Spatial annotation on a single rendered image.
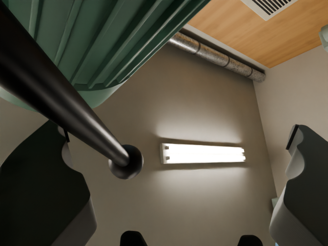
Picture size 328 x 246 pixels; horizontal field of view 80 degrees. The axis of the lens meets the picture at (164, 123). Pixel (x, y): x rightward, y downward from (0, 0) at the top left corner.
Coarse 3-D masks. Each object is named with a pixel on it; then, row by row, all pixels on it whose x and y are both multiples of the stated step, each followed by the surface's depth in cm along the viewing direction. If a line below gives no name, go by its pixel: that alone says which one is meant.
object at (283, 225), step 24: (288, 144) 11; (312, 144) 9; (288, 168) 9; (312, 168) 8; (288, 192) 7; (312, 192) 7; (288, 216) 6; (312, 216) 6; (288, 240) 6; (312, 240) 5
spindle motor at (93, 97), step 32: (32, 0) 9; (64, 0) 10; (96, 0) 10; (128, 0) 10; (160, 0) 10; (192, 0) 12; (32, 32) 11; (64, 32) 11; (96, 32) 11; (128, 32) 12; (160, 32) 14; (64, 64) 14; (96, 64) 15; (128, 64) 17; (0, 96) 20; (96, 96) 21
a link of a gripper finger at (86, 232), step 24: (48, 120) 10; (24, 144) 8; (48, 144) 8; (0, 168) 7; (24, 168) 7; (48, 168) 7; (0, 192) 6; (24, 192) 6; (48, 192) 6; (72, 192) 6; (0, 216) 6; (24, 216) 6; (48, 216) 6; (72, 216) 6; (0, 240) 5; (24, 240) 5; (48, 240) 5; (72, 240) 6
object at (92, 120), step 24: (0, 0) 4; (0, 24) 4; (0, 48) 4; (24, 48) 4; (0, 72) 4; (24, 72) 4; (48, 72) 5; (24, 96) 5; (48, 96) 6; (72, 96) 6; (72, 120) 7; (96, 120) 9; (96, 144) 10; (120, 144) 14; (120, 168) 18
